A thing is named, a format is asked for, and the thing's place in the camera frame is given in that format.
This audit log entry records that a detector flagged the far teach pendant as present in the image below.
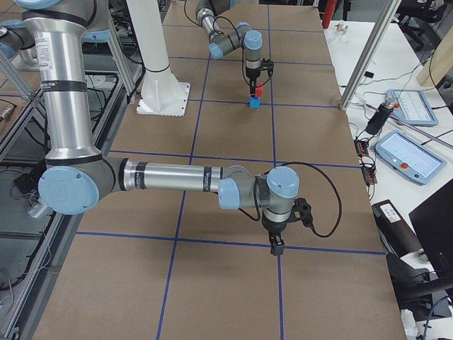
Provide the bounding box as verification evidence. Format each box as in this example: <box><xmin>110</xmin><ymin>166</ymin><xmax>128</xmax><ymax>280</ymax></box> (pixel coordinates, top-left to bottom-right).
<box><xmin>386</xmin><ymin>89</ymin><xmax>439</xmax><ymax>127</ymax></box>

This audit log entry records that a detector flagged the red foam block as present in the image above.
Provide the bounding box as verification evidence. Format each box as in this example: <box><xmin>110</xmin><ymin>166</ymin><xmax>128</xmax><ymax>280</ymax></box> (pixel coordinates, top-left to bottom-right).
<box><xmin>255</xmin><ymin>84</ymin><xmax>263</xmax><ymax>98</ymax></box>

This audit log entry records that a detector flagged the near teach pendant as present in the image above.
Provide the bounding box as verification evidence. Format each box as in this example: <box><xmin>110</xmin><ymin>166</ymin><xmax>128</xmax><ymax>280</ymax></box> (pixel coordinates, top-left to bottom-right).
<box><xmin>374</xmin><ymin>130</ymin><xmax>447</xmax><ymax>185</ymax></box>

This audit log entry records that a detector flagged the blue foam block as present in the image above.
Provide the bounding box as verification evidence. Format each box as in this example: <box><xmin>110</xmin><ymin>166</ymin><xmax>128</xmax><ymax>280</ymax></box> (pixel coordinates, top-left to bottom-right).
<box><xmin>249</xmin><ymin>96</ymin><xmax>260</xmax><ymax>108</ymax></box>

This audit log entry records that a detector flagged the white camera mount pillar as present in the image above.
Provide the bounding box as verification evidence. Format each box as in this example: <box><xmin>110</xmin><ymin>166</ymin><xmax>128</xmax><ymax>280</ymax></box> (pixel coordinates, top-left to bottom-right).
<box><xmin>127</xmin><ymin>0</ymin><xmax>190</xmax><ymax>117</ymax></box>

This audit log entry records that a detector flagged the red fire extinguisher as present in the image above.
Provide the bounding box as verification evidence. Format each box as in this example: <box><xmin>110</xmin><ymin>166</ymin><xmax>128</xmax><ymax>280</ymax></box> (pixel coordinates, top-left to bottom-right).
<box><xmin>322</xmin><ymin>0</ymin><xmax>337</xmax><ymax>29</ymax></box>

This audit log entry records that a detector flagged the aluminium frame post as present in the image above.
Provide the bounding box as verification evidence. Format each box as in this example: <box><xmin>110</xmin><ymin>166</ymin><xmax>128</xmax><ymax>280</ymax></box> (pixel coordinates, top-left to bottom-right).
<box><xmin>338</xmin><ymin>0</ymin><xmax>401</xmax><ymax>111</ymax></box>

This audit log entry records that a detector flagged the black monitor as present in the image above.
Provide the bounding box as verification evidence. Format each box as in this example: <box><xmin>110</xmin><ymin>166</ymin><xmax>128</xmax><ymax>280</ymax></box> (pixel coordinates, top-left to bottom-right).
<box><xmin>409</xmin><ymin>180</ymin><xmax>453</xmax><ymax>274</ymax></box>

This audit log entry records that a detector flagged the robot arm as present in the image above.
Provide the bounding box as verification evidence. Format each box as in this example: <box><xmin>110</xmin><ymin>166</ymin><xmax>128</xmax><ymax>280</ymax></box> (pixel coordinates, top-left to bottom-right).
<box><xmin>20</xmin><ymin>1</ymin><xmax>299</xmax><ymax>256</ymax></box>
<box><xmin>195</xmin><ymin>0</ymin><xmax>264</xmax><ymax>98</ymax></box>

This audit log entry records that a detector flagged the black water bottle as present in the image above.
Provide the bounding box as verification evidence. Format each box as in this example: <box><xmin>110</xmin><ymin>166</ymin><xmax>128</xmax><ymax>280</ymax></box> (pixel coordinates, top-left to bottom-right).
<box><xmin>365</xmin><ymin>98</ymin><xmax>396</xmax><ymax>135</ymax></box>

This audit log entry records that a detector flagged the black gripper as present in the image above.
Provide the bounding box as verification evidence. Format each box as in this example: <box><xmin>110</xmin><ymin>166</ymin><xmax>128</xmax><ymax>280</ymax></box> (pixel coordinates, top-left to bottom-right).
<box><xmin>261</xmin><ymin>215</ymin><xmax>296</xmax><ymax>256</ymax></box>
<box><xmin>246</xmin><ymin>67</ymin><xmax>261</xmax><ymax>96</ymax></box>

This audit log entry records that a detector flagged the teach pendant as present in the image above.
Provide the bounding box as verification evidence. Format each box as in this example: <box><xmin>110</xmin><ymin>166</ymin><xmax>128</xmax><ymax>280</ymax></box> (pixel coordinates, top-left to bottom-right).
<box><xmin>386</xmin><ymin>89</ymin><xmax>439</xmax><ymax>127</ymax></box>
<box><xmin>374</xmin><ymin>130</ymin><xmax>447</xmax><ymax>185</ymax></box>

